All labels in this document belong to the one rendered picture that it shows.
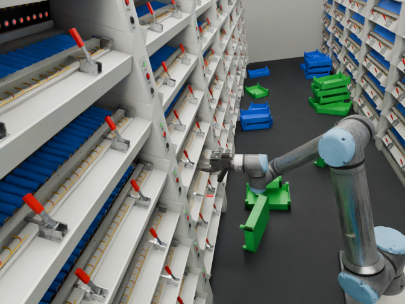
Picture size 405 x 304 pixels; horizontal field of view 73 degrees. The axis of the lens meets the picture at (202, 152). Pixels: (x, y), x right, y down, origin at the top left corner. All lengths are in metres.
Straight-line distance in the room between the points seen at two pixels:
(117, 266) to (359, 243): 0.87
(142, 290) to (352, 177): 0.75
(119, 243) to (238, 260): 1.12
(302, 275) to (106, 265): 1.21
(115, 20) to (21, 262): 0.55
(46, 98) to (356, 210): 0.99
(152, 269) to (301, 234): 1.17
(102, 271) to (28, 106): 0.38
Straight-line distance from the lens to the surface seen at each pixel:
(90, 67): 0.63
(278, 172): 1.48
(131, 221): 0.78
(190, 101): 1.37
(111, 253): 0.72
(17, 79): 0.56
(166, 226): 1.00
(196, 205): 1.32
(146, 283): 0.88
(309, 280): 1.70
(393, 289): 1.59
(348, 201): 1.10
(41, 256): 0.53
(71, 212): 0.57
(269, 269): 1.72
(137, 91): 0.81
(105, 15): 0.78
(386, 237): 1.45
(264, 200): 1.78
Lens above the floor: 1.43
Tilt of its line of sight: 32 degrees down
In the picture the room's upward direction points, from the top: 12 degrees counter-clockwise
